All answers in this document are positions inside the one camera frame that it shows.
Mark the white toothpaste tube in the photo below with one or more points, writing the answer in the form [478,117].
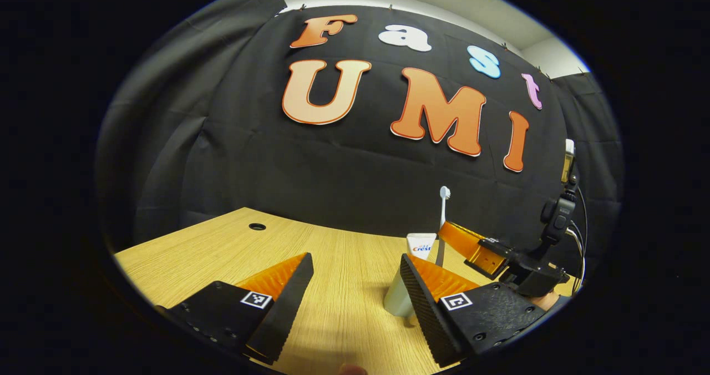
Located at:
[421,247]

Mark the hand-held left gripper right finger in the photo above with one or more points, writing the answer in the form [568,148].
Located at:
[421,303]

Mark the wooden desktop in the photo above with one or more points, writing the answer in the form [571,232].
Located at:
[344,286]

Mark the white toothbrush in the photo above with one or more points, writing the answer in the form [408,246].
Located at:
[442,214]

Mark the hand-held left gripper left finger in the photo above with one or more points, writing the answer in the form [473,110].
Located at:
[285,303]

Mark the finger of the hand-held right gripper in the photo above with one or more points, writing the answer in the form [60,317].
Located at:
[460,239]

